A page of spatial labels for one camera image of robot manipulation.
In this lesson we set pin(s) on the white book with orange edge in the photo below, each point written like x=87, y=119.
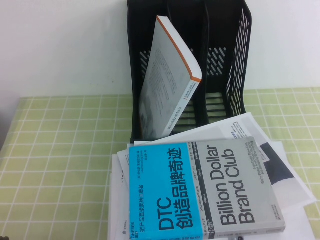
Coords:
x=162, y=87

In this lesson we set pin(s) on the blue grey book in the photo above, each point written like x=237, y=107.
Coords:
x=200, y=187

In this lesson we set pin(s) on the black mesh book holder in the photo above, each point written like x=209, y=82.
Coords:
x=185, y=30

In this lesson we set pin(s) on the white paper sheet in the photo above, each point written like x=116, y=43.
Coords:
x=140, y=145

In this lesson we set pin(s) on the magazine with man cover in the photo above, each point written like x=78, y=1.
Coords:
x=118, y=200

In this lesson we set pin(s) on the green checked tablecloth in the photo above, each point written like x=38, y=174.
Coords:
x=50, y=150

